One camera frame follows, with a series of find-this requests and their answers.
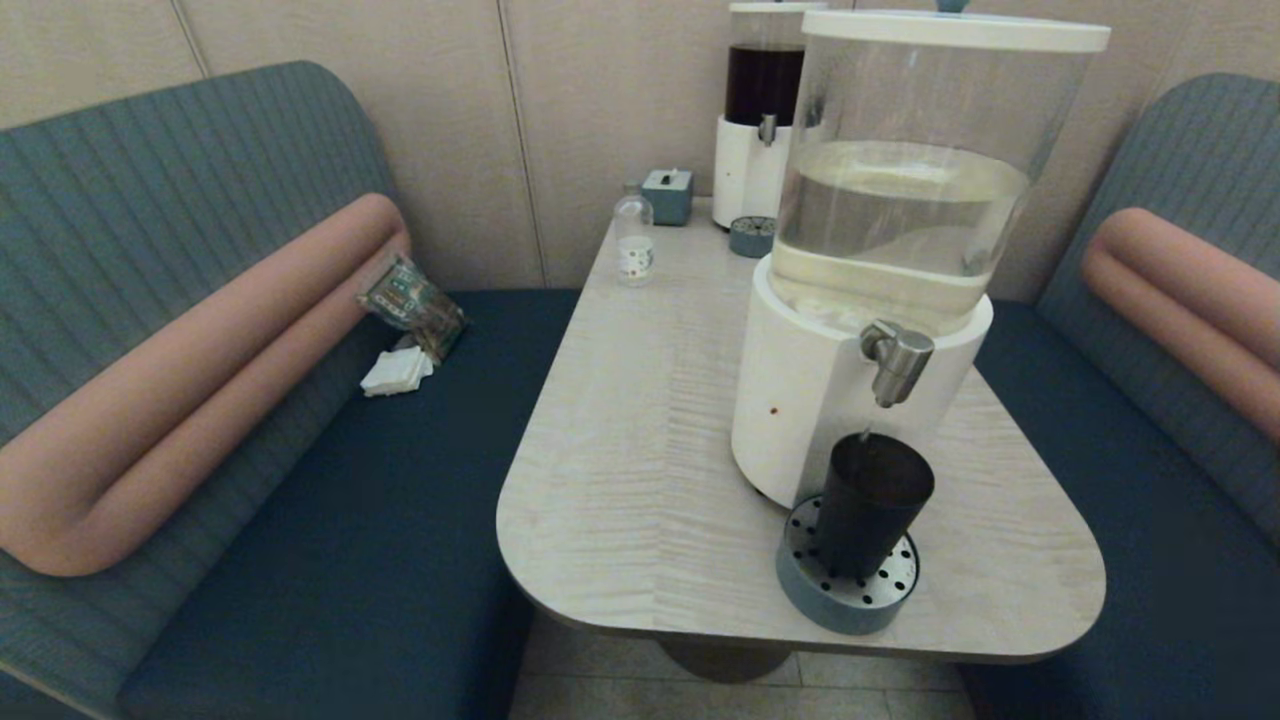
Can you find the large steel dispenser tap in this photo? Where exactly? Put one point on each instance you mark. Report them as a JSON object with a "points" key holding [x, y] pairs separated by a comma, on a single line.
{"points": [[898, 360]]}

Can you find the black tapered cup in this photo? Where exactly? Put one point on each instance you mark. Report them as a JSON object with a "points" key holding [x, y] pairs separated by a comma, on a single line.
{"points": [[872, 505]]}

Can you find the clear plastic bottle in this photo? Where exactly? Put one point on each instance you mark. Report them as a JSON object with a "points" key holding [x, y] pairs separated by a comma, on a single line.
{"points": [[634, 250]]}

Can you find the small blue drip tray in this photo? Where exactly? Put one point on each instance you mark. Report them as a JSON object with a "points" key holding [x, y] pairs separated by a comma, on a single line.
{"points": [[750, 237]]}

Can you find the small blue box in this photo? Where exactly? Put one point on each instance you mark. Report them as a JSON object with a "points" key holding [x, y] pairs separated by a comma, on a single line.
{"points": [[668, 197]]}

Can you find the large clear water dispenser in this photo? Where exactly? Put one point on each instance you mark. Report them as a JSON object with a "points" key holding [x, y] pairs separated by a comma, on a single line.
{"points": [[820, 400]]}

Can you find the small dark drink dispenser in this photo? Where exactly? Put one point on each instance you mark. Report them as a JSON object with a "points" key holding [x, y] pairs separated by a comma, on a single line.
{"points": [[745, 170]]}

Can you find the clear plastic snack bag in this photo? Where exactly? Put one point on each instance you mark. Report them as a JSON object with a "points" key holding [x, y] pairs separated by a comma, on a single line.
{"points": [[410, 300]]}

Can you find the white paper napkins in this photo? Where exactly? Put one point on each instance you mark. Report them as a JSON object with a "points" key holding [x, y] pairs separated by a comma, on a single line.
{"points": [[398, 371]]}

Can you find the small steel dispenser tap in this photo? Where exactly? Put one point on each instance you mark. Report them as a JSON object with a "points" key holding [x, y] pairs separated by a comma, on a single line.
{"points": [[767, 128]]}

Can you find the large blue steel drip tray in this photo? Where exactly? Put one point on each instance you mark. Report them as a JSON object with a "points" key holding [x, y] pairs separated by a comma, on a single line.
{"points": [[800, 598]]}

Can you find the blue bench with snack bag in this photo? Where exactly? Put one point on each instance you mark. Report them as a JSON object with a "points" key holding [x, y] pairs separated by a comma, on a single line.
{"points": [[350, 520]]}

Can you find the pink bolster beside snack bag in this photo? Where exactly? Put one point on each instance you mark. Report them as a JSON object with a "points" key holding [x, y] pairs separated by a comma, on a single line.
{"points": [[200, 370]]}

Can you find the empty blue bench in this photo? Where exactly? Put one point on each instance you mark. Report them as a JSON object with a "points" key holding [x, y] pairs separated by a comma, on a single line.
{"points": [[1150, 560]]}

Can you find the pink bolster on empty bench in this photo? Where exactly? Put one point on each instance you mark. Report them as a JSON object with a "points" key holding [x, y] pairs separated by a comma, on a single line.
{"points": [[1190, 290]]}

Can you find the table pedestal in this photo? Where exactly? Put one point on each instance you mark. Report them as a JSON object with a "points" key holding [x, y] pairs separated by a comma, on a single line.
{"points": [[725, 662]]}

